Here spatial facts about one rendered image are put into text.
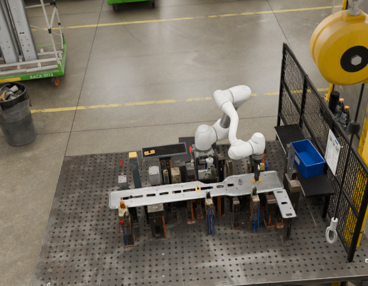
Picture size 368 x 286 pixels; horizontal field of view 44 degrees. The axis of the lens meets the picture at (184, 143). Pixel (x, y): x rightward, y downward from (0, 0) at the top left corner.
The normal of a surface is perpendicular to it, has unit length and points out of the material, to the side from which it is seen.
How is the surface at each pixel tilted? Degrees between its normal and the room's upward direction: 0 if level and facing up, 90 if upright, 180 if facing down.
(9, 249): 0
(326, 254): 0
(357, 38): 80
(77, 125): 0
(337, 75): 97
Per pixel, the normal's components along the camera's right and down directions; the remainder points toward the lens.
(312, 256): -0.06, -0.78
